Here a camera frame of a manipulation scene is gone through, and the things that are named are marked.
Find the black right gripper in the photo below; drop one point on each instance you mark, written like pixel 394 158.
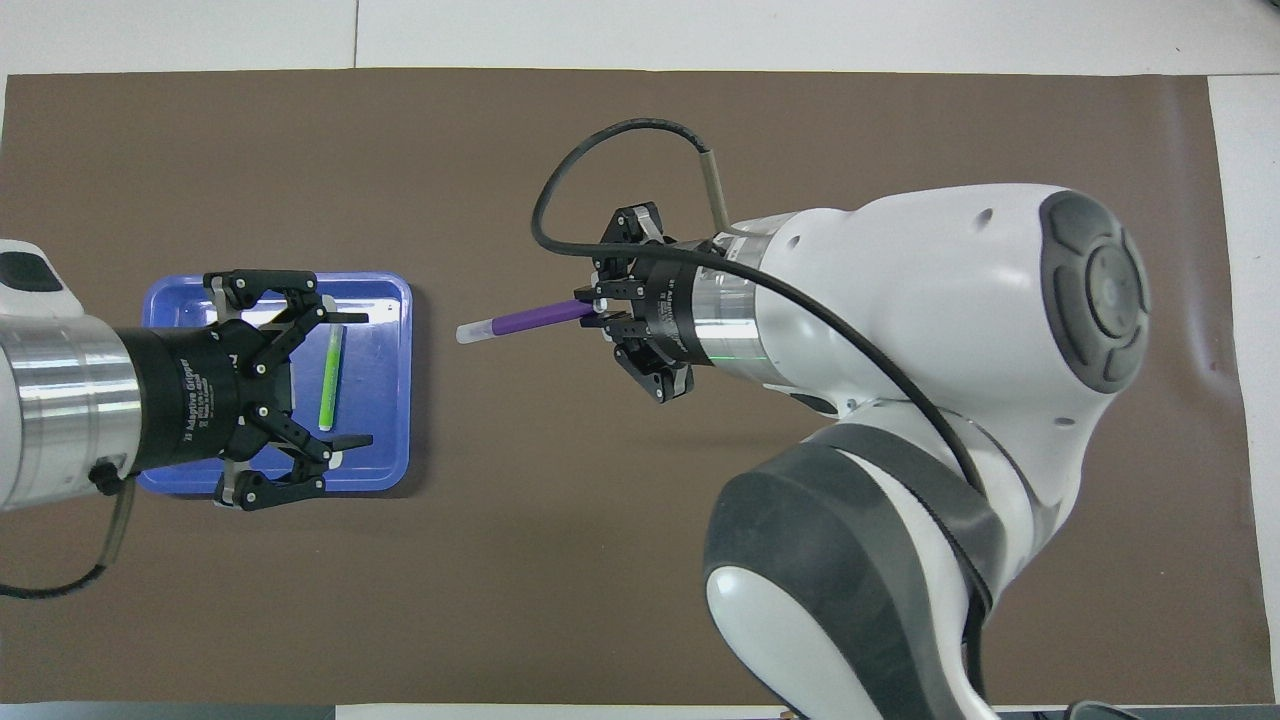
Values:
pixel 672 300

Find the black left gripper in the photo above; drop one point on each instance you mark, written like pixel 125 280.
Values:
pixel 200 395

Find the green pen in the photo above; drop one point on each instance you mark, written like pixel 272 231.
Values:
pixel 330 385

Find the purple pen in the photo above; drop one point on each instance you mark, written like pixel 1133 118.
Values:
pixel 530 320

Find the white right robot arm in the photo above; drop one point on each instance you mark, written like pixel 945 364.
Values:
pixel 900 300

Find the blue plastic tray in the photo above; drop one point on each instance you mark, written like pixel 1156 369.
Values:
pixel 380 400

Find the brown table mat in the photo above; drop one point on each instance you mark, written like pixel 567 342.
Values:
pixel 600 600

